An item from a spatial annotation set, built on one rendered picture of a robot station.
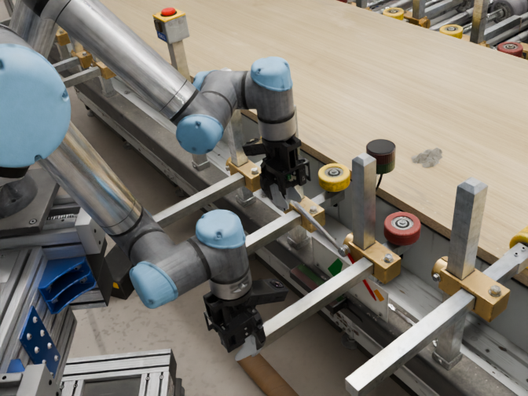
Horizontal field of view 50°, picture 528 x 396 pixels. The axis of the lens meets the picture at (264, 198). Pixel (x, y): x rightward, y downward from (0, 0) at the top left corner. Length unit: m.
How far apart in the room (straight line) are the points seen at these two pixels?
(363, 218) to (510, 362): 0.48
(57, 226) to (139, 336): 1.10
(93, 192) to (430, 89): 1.20
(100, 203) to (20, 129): 0.30
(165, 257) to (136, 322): 1.53
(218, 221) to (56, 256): 0.57
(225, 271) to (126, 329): 1.50
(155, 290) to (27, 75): 0.40
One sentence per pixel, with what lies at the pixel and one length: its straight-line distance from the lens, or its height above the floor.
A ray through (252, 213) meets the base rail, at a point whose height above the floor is 0.70.
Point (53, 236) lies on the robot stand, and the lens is 1.35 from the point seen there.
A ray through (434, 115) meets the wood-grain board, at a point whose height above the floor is 0.90.
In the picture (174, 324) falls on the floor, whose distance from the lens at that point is 2.36.
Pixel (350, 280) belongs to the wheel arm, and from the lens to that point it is 1.24.
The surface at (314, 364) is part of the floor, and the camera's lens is 2.16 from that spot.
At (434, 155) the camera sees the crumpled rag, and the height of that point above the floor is 0.91.
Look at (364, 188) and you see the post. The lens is 1.18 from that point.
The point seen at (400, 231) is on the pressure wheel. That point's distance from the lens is 1.28.
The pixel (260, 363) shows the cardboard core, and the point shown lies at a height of 0.08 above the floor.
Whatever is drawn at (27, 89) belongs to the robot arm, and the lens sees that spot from 0.64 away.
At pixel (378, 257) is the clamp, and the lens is 1.27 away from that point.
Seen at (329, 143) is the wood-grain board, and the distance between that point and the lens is 1.58.
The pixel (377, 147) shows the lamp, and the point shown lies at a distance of 1.18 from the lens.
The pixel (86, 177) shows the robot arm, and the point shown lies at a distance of 0.88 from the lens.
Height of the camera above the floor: 1.76
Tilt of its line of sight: 38 degrees down
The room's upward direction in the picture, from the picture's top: 8 degrees counter-clockwise
